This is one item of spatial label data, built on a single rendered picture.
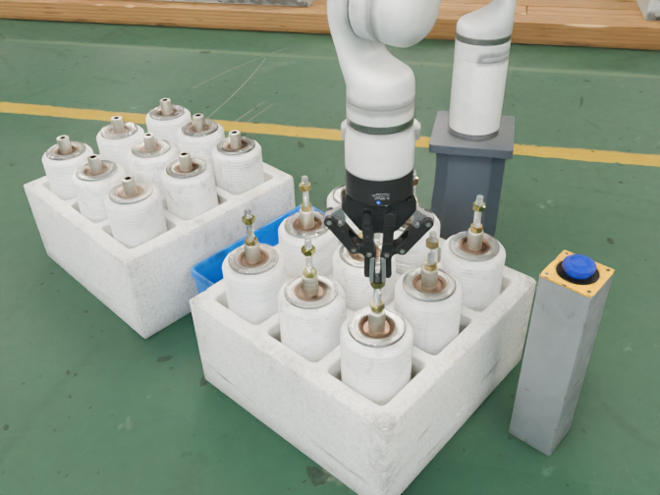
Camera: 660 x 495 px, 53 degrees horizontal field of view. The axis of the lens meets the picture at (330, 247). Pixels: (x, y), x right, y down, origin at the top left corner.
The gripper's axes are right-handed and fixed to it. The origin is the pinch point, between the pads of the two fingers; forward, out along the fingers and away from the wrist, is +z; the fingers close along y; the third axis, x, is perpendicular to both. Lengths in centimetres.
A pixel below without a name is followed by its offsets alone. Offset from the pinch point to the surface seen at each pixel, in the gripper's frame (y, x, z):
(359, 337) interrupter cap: -2.1, -2.1, 10.0
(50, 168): -64, 43, 12
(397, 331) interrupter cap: 2.6, -0.8, 9.9
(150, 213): -40, 30, 13
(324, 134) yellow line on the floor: -17, 107, 36
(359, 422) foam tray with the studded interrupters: -1.9, -8.4, 19.0
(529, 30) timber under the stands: 52, 182, 31
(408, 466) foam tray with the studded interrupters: 4.7, -6.7, 29.9
